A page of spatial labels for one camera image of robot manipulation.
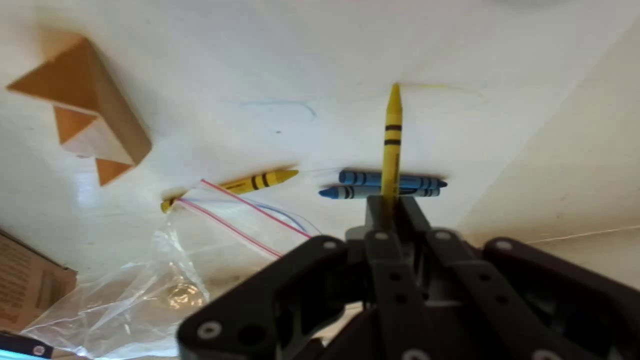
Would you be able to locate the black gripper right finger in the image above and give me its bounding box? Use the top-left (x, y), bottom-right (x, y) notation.
top-left (394, 195), bottom-right (640, 360)

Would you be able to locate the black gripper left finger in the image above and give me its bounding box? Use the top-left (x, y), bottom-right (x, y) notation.
top-left (176, 197), bottom-right (427, 360)

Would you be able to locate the yellow crayon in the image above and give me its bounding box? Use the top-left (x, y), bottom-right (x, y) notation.
top-left (158, 166), bottom-right (299, 216)
top-left (380, 83), bottom-right (403, 208)

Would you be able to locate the blue crayon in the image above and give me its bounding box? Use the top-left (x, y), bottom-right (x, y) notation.
top-left (336, 166), bottom-right (449, 195)
top-left (317, 184), bottom-right (441, 203)

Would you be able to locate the white sheet of paper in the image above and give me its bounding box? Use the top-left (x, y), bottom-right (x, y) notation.
top-left (0, 0), bottom-right (640, 252)

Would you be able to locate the clear plastic zip bag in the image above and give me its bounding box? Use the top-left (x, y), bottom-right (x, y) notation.
top-left (21, 179), bottom-right (323, 360)

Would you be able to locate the flat brown game box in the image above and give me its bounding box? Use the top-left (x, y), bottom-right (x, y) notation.
top-left (0, 229), bottom-right (80, 335)

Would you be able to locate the tan wooden puzzle piece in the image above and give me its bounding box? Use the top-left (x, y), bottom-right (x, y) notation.
top-left (6, 36), bottom-right (153, 188)

